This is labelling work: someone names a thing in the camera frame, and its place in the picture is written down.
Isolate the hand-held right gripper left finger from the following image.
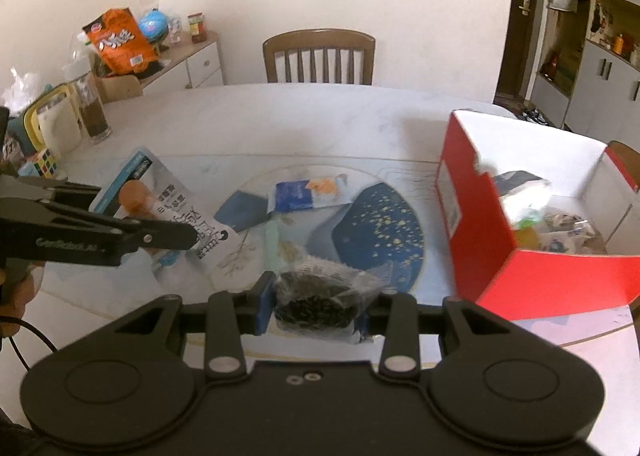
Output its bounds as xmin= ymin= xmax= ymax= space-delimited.
xmin=100 ymin=271 xmax=277 ymax=381

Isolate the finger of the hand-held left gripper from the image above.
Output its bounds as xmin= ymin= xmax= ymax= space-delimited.
xmin=124 ymin=219 xmax=199 ymax=253
xmin=0 ymin=175 xmax=128 ymax=225

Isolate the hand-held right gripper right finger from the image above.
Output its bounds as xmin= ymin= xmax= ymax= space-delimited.
xmin=357 ymin=292 xmax=522 ymax=381

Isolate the white blue packet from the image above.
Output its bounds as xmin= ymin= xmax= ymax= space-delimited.
xmin=89 ymin=147 xmax=240 ymax=289

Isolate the clear packet of dark snack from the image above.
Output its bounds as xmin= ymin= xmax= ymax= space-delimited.
xmin=272 ymin=257 xmax=387 ymax=345

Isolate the red cardboard box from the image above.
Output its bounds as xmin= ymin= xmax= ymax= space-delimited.
xmin=434 ymin=109 xmax=640 ymax=322

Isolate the white bag with grey top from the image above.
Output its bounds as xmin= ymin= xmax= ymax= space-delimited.
xmin=492 ymin=170 xmax=553 ymax=225

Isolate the silver foil packet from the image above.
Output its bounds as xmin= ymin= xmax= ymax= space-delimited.
xmin=542 ymin=211 xmax=607 ymax=255

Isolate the white marble desktop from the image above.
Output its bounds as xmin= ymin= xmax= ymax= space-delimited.
xmin=0 ymin=83 xmax=640 ymax=456

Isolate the person's left hand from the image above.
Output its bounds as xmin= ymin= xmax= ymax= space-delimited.
xmin=0 ymin=258 xmax=46 ymax=341

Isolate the colourful puzzle cube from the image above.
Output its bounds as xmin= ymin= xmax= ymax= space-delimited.
xmin=32 ymin=148 xmax=60 ymax=177

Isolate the mint green packet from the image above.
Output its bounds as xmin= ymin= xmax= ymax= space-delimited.
xmin=264 ymin=220 xmax=282 ymax=273

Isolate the crumpled clear plastic bag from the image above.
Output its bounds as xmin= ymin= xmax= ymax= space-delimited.
xmin=0 ymin=66 xmax=47 ymax=112

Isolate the blue and orange packet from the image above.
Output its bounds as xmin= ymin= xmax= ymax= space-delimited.
xmin=272 ymin=176 xmax=351 ymax=213

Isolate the brown cardboard box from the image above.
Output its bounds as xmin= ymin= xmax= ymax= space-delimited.
xmin=95 ymin=74 xmax=144 ymax=104

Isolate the orange snack bag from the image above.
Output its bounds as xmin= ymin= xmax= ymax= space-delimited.
xmin=82 ymin=7 xmax=160 ymax=77

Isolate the white drawer cabinet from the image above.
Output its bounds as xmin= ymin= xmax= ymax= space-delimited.
xmin=97 ymin=30 xmax=225 ymax=97

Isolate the small blue globe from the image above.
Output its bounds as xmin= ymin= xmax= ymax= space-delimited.
xmin=137 ymin=9 xmax=169 ymax=54

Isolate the red sauce jar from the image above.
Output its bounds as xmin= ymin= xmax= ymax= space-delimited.
xmin=188 ymin=12 xmax=207 ymax=44

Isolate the brown wooden chair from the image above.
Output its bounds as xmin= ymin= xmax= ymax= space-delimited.
xmin=262 ymin=29 xmax=377 ymax=86

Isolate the grey shelf cabinet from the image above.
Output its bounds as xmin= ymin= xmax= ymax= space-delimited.
xmin=525 ymin=0 xmax=640 ymax=147

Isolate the white jug with yellow handle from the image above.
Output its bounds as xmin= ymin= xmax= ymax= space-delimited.
xmin=22 ymin=83 xmax=84 ymax=157

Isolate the black cable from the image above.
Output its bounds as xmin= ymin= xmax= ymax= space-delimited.
xmin=0 ymin=315 xmax=59 ymax=373

